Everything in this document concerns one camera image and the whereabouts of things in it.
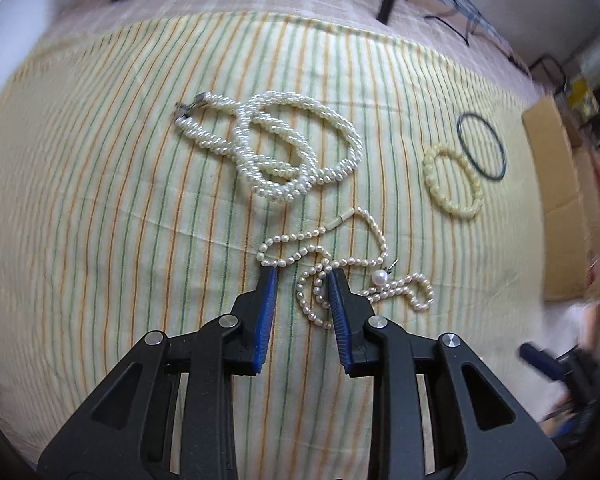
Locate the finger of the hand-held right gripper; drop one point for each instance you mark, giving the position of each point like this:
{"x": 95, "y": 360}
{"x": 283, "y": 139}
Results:
{"x": 542, "y": 360}

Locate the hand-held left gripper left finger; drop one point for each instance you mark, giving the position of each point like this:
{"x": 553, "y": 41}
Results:
{"x": 266, "y": 310}

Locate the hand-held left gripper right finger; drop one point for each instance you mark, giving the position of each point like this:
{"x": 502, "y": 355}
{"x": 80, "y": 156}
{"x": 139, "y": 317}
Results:
{"x": 339, "y": 320}

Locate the striped yellow cloth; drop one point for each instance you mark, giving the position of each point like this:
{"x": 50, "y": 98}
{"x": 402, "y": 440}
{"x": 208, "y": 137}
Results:
{"x": 180, "y": 210}

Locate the cardboard box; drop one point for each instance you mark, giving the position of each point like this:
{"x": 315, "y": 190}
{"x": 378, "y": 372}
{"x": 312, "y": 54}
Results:
{"x": 565, "y": 200}

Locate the dark thin bangle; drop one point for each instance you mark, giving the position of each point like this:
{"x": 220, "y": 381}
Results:
{"x": 481, "y": 146}

